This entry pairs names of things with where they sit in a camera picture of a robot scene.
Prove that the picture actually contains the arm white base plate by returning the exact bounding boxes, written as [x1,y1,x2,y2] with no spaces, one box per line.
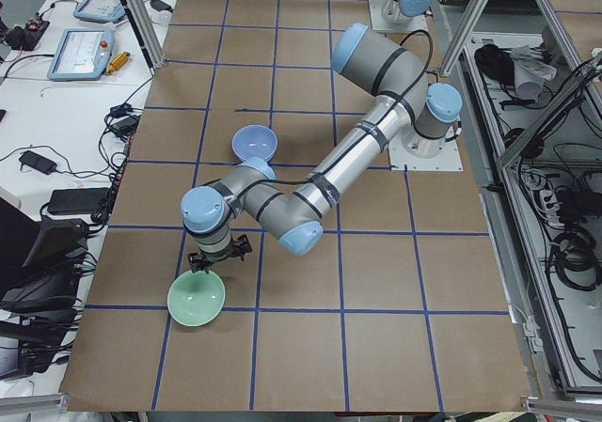
[388,131,463,172]
[368,0,431,33]

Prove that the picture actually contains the yellow brass tool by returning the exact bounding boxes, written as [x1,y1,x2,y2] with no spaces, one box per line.
[105,51,131,75]

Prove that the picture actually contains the near teach pendant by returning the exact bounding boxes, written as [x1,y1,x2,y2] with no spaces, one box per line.
[47,28,115,81]

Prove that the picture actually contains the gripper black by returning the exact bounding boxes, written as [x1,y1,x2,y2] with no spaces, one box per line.
[187,235,252,274]

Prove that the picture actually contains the far teach pendant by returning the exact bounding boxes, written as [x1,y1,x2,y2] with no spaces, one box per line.
[73,0,125,23]

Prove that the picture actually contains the green bowl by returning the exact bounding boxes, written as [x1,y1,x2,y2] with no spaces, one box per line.
[167,271,226,327]

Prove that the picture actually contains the aluminium frame post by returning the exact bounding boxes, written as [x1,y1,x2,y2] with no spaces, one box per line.
[119,0,165,70]

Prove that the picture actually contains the teach pendant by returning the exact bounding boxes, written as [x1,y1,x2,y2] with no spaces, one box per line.
[47,28,115,81]
[73,0,125,23]

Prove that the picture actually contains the black smartphone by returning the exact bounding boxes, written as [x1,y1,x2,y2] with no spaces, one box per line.
[19,150,57,175]

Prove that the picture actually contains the blue bowl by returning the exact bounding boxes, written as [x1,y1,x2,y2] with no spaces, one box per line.
[231,125,278,162]

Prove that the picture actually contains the black power adapter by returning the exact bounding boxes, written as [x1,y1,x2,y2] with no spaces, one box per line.
[150,0,173,12]

